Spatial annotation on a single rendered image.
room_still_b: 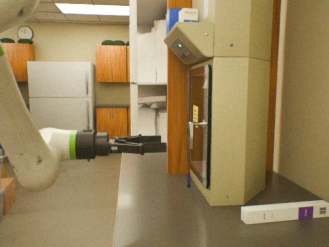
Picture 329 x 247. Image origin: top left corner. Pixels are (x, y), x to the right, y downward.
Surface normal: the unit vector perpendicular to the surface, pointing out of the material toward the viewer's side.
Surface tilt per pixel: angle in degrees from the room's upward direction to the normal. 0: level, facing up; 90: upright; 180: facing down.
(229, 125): 90
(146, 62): 91
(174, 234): 0
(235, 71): 90
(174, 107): 90
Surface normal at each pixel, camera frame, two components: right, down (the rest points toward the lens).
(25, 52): 0.12, 0.12
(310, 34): -0.99, 0.01
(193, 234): 0.00, -0.99
